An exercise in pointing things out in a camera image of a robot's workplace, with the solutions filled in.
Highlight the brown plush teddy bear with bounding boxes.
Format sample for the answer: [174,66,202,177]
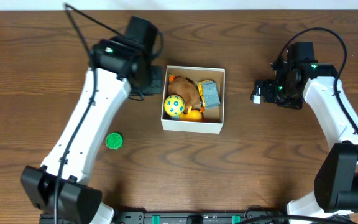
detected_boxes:
[167,73,201,113]

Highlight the yellow letter ball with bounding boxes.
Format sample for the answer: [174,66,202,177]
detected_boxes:
[163,95,185,116]

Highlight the orange rubber duck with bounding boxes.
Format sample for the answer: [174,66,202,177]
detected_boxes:
[170,107,204,122]

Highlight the grey yellow toy car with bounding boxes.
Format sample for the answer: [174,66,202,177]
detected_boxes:
[198,80,220,110]

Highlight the white cardboard box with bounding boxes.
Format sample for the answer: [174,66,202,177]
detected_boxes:
[160,65,225,134]

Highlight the green ridged disc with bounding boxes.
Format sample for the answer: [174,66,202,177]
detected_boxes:
[105,133,124,150]

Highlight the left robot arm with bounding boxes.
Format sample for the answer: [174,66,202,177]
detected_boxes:
[21,37,156,223]

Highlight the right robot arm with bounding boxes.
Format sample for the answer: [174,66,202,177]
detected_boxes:
[251,63,358,218]

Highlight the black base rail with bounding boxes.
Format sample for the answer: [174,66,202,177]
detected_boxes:
[39,210,351,224]

